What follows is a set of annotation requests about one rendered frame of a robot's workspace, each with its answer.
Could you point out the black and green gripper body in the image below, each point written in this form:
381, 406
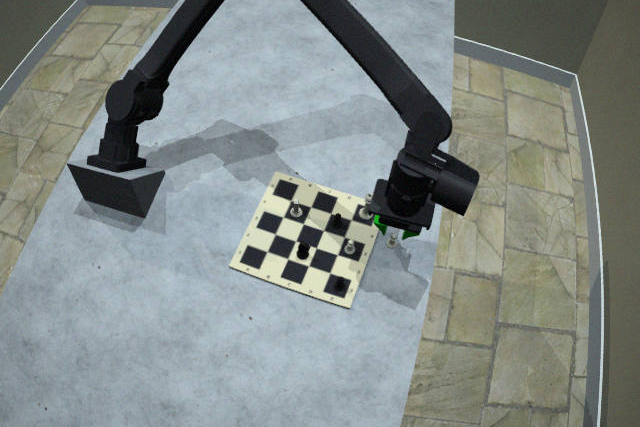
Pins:
401, 211

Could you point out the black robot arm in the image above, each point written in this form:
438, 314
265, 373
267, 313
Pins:
136, 99

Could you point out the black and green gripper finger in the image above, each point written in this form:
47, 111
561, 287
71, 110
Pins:
407, 234
380, 226

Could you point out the white pawn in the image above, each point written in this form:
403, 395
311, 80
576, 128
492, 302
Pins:
391, 243
349, 249

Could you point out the chessboard with pieces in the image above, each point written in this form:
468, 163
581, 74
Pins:
268, 248

